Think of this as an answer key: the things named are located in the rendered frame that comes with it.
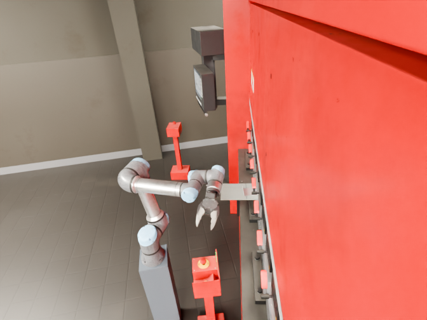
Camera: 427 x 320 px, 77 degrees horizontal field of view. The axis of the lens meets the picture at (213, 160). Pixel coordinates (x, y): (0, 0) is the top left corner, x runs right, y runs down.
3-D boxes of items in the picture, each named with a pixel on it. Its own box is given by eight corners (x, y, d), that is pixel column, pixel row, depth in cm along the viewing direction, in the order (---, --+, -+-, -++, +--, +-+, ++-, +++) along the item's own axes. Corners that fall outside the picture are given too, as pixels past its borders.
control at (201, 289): (194, 270, 178) (190, 251, 169) (218, 267, 179) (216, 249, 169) (194, 298, 161) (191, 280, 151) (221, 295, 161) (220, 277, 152)
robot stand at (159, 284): (159, 336, 206) (138, 271, 166) (158, 313, 221) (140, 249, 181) (182, 331, 208) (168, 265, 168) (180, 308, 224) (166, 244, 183)
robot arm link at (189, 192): (106, 179, 141) (194, 189, 128) (117, 167, 150) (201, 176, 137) (112, 196, 147) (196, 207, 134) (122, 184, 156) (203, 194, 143)
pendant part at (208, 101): (196, 98, 301) (192, 65, 283) (206, 96, 303) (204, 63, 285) (204, 112, 264) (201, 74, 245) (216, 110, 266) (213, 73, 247)
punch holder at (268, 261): (264, 254, 123) (265, 228, 114) (283, 255, 122) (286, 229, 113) (267, 285, 110) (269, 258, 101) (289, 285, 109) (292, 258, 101)
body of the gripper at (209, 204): (214, 218, 133) (218, 198, 141) (216, 210, 127) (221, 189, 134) (199, 215, 133) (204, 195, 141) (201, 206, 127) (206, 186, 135)
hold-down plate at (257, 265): (251, 254, 159) (251, 251, 158) (260, 254, 159) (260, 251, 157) (255, 304, 134) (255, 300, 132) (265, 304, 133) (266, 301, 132)
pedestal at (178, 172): (174, 172, 401) (165, 120, 358) (190, 171, 399) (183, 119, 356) (171, 180, 384) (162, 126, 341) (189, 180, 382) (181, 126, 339)
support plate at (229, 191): (221, 184, 202) (221, 183, 201) (257, 184, 199) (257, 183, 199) (220, 200, 186) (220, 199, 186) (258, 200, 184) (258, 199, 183)
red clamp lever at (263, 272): (259, 270, 100) (260, 299, 97) (271, 270, 99) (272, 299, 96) (259, 269, 101) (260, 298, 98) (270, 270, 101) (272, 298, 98)
